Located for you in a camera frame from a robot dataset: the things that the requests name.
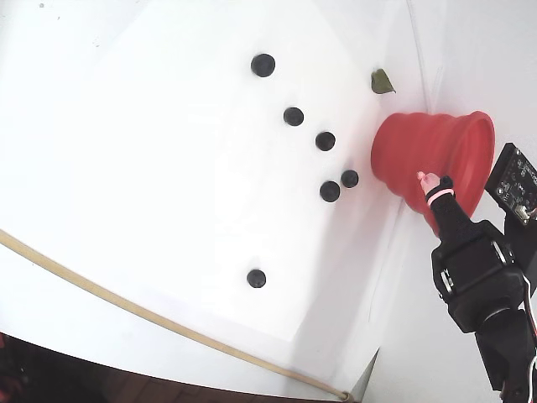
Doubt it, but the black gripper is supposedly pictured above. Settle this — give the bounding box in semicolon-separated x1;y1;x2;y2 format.
416;170;529;336

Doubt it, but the green leaf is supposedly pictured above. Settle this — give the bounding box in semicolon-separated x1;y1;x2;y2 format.
370;67;397;95

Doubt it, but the red collapsible silicone cup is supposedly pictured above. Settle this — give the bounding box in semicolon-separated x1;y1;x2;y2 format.
370;110;497;236

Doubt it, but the red white black servo wire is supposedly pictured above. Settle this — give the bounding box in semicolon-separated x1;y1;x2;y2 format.
519;272;537;379

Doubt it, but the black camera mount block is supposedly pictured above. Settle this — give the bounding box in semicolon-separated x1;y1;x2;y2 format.
501;209;537;303

